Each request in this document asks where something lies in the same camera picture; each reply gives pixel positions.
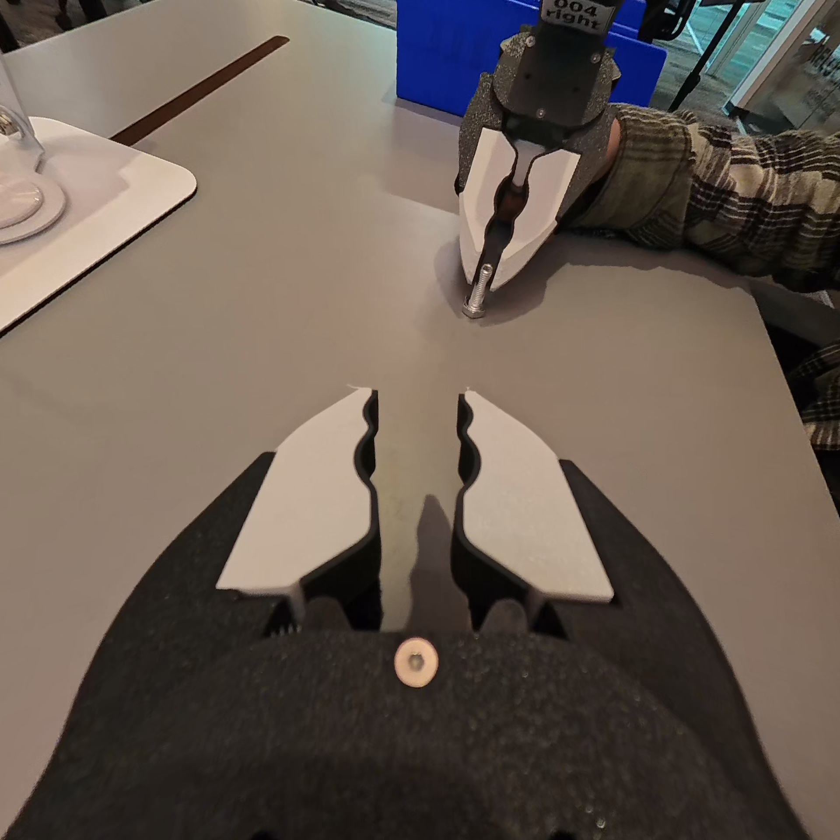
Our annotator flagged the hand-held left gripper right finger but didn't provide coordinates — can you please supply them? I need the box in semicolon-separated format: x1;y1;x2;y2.
451;389;616;618

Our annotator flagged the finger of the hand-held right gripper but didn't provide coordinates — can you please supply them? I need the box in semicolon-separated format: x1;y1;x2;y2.
458;126;519;280
491;150;581;291

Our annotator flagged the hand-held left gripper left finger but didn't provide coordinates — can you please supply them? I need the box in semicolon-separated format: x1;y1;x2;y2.
215;387;382;614

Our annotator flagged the steel hex bolt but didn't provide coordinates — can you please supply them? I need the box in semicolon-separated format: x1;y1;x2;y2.
461;262;494;320

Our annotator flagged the blue plastic bin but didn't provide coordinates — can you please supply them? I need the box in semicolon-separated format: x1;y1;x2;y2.
395;0;669;119

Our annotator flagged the person's right forearm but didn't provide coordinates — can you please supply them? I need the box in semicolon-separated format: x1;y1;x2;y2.
561;104;840;293

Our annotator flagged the brown cardboard moving box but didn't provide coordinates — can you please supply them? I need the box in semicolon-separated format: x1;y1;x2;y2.
784;26;840;132

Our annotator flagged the person's plaid shirt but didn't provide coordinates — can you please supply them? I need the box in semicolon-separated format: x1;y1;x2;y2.
787;344;840;454

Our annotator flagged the instruction sheet on white stand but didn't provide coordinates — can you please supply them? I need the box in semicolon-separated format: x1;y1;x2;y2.
0;52;198;336

